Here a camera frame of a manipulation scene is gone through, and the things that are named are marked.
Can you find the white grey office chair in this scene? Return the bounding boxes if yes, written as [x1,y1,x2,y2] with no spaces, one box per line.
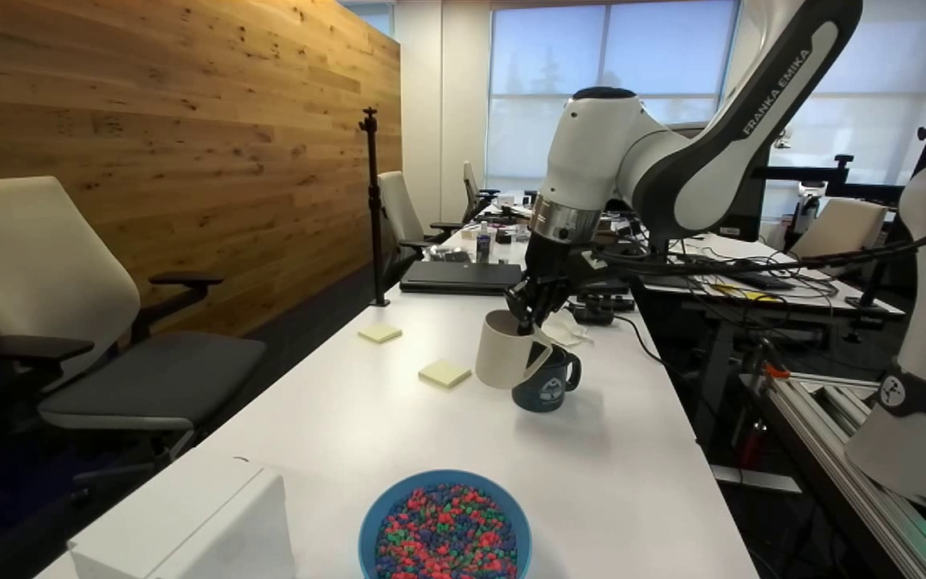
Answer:
[0,172,271,485]

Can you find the white mug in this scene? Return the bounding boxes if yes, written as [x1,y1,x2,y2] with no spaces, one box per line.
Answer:
[473,307,555,393]

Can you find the blue bowl of coloured beads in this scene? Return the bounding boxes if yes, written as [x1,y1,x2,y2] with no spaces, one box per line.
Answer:
[356,466,536,579]

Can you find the white high-back chair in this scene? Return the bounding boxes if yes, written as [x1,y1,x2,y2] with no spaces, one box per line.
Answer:
[375,168,433,259]

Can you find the black tripod pole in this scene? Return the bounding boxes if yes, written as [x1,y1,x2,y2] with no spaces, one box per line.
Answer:
[356,105,391,307]

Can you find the dark green mug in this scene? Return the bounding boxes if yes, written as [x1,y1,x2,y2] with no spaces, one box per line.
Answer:
[512,336,587,413]

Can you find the clear plastic container box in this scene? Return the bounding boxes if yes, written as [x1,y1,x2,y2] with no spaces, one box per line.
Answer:
[65,457,299,579]

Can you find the beige office chair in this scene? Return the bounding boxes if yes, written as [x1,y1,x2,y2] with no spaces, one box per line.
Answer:
[787,191,892,282]

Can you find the yellow sticky note pad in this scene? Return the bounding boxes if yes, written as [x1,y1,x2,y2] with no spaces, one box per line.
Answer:
[414,356,476,388]
[356,320,405,348]

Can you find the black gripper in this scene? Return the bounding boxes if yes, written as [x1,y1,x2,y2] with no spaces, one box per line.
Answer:
[504,235,596,334]

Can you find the aluminium mounting rail frame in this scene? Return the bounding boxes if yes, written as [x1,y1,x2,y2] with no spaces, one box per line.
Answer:
[740,362,926,579]

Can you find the black laptop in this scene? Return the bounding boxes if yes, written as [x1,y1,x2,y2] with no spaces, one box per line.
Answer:
[397,258,528,294]

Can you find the black desktop device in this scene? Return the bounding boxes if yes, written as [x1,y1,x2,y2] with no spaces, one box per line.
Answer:
[568,282,640,328]

